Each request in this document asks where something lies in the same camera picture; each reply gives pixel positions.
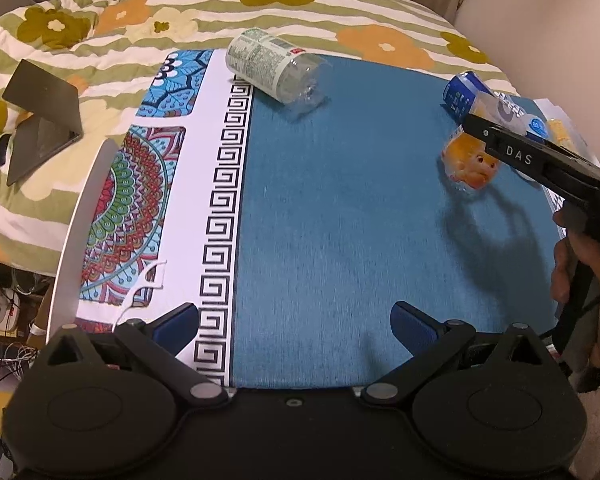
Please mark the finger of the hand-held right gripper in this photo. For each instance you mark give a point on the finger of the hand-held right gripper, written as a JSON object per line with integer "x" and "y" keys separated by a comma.
{"x": 510, "y": 149}

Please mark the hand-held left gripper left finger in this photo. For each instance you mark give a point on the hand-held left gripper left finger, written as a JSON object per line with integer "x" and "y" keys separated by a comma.
{"x": 176, "y": 329}

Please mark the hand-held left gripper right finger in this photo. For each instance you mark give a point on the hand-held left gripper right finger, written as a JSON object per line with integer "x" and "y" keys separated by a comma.
{"x": 413, "y": 328}

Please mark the person's right hand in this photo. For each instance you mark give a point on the person's right hand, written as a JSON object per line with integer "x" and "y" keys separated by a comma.
{"x": 561, "y": 265}

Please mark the yellow packet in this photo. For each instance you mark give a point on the yellow packet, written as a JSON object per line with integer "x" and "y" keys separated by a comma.
{"x": 560, "y": 129}

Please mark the plastic bottle with blue label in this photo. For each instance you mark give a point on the plastic bottle with blue label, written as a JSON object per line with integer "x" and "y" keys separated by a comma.
{"x": 461, "y": 92}

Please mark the blue patterned tablecloth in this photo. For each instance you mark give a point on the blue patterned tablecloth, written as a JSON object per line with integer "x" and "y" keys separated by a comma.
{"x": 350, "y": 210}

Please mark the white curved board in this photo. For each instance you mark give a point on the white curved board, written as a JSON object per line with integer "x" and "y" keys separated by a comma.
{"x": 82, "y": 220}

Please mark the clear bottle with white label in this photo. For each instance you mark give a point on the clear bottle with white label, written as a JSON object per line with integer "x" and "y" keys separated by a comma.
{"x": 275, "y": 64}

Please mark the black computer mouse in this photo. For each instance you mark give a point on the black computer mouse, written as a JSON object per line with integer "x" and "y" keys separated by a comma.
{"x": 1, "y": 149}

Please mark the dark grey laptop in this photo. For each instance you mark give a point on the dark grey laptop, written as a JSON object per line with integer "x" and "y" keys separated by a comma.
{"x": 40, "y": 115}

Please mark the floral striped blanket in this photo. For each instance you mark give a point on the floral striped blanket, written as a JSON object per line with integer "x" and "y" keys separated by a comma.
{"x": 130, "y": 25}

